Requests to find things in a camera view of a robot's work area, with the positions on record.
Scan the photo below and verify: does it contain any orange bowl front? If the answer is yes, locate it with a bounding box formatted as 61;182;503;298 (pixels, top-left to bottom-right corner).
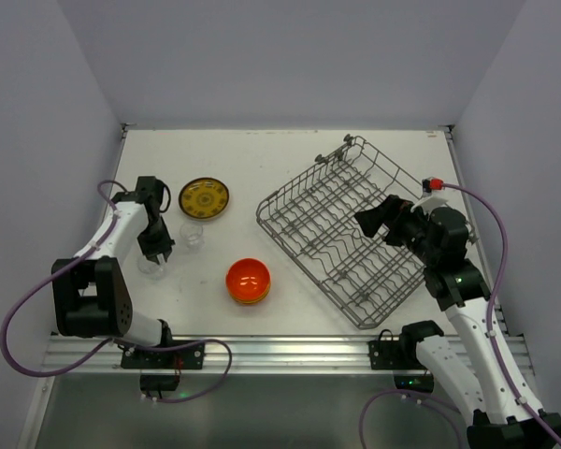
232;297;266;306

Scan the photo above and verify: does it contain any aluminium mounting rail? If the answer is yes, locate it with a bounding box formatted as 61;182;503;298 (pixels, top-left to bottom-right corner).
40;332;537;375

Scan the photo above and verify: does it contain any clear glass cup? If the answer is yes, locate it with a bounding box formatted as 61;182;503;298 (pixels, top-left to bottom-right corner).
137;254;167;281
180;222;205;252

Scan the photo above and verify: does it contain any yellow patterned plate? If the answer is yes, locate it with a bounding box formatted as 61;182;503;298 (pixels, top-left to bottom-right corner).
178;177;230;221

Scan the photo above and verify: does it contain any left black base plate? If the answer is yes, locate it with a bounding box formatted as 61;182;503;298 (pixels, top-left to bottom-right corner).
121;340;206;370

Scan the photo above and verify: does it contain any grey wire dish rack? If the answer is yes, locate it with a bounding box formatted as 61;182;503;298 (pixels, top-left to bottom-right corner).
255;133;478;331

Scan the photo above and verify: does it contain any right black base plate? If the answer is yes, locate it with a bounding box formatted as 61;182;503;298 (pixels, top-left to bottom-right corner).
367;340;424;370

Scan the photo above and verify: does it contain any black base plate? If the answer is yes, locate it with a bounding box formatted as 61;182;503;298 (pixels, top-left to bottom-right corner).
367;340;424;370
121;340;206;370

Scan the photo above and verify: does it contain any orange bowl back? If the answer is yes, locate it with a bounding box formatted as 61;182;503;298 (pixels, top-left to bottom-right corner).
225;258;271;297

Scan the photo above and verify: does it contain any orange bowl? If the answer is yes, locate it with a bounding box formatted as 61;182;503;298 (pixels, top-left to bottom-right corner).
225;258;271;297
232;297;266;306

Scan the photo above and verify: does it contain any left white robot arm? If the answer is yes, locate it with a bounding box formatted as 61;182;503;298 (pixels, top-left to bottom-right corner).
51;176;175;347

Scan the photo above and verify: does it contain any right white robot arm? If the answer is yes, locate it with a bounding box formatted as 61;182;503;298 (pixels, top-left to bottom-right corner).
354;195;561;448

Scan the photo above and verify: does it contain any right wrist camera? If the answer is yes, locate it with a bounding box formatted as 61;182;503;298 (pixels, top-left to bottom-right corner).
410;187;448;214

